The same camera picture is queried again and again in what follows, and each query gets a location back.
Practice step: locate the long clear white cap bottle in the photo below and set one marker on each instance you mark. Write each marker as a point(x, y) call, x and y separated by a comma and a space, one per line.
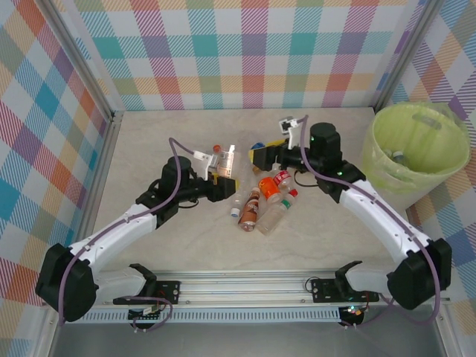
point(238, 201)

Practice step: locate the blue label white cap bottle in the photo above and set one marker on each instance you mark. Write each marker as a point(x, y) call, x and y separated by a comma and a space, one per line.
point(258, 145)

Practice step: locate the orange cap orange label bottle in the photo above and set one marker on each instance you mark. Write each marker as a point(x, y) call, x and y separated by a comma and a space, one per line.
point(224, 165)

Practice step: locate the red label red cap bottle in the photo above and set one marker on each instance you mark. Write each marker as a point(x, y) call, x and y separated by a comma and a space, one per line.
point(283, 178)

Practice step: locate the wide orange label bottle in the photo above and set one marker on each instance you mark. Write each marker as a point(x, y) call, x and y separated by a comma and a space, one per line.
point(268, 187)

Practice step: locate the brown Nescafe coffee bottle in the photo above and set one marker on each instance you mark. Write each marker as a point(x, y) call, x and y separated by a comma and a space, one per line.
point(251, 210)

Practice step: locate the wide clear green cap bottle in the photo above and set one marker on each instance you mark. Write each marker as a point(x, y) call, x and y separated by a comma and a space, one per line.
point(271, 221)

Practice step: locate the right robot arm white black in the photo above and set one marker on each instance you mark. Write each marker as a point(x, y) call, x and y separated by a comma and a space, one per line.
point(379, 219)

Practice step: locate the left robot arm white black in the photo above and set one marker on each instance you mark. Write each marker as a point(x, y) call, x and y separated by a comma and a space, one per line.
point(111, 238)

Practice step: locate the waste bin with green liner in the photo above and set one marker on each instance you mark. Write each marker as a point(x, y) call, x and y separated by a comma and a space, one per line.
point(427, 134)

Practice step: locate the small circuit board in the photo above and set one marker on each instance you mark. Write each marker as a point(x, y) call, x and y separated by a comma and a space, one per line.
point(145, 316)
point(353, 312)

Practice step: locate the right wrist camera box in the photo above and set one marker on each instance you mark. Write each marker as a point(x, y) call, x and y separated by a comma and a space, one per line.
point(288, 124)

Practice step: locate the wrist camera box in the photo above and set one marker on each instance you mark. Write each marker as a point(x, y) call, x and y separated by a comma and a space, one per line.
point(204, 158)
point(288, 124)

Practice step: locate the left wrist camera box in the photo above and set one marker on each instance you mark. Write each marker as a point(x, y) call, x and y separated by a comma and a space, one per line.
point(204, 158)

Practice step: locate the aluminium side rail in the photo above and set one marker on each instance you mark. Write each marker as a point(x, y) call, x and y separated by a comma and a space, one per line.
point(108, 160)

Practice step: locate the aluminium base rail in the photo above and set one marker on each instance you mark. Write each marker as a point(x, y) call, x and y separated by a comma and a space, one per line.
point(241, 288)

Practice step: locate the aluminium frame post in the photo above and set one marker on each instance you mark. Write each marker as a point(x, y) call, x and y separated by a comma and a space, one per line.
point(409, 52)
point(80, 67)

